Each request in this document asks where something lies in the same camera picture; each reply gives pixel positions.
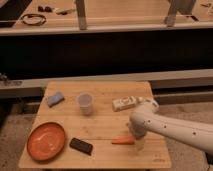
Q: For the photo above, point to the metal frame leg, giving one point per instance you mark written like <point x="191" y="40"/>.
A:
<point x="185" y="7"/>
<point x="81" y="14"/>

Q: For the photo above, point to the white tube box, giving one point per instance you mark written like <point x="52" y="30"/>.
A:
<point x="126" y="103"/>

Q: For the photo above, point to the dark small objects on bench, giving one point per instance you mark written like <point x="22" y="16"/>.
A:
<point x="45" y="9"/>

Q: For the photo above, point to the black rectangular block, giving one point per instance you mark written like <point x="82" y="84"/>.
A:
<point x="81" y="146"/>

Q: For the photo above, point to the orange plate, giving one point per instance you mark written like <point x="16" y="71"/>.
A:
<point x="46" y="141"/>

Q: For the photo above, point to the blue sponge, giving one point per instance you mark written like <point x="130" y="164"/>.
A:
<point x="55" y="99"/>

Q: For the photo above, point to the clear plastic cup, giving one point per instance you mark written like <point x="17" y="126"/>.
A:
<point x="85" y="102"/>

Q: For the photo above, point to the metal frame leg left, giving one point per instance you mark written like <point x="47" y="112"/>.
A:
<point x="81" y="14"/>

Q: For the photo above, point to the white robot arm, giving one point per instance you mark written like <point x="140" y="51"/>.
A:
<point x="145" y="118"/>

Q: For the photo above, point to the white object on bench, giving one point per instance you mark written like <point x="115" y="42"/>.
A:
<point x="65" y="11"/>

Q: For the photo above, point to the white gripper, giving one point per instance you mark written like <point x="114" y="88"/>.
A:
<point x="139" y="143"/>

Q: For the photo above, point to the orange pepper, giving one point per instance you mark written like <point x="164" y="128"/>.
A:
<point x="126" y="140"/>

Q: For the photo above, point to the metal frame leg right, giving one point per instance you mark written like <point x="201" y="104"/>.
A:
<point x="185" y="7"/>

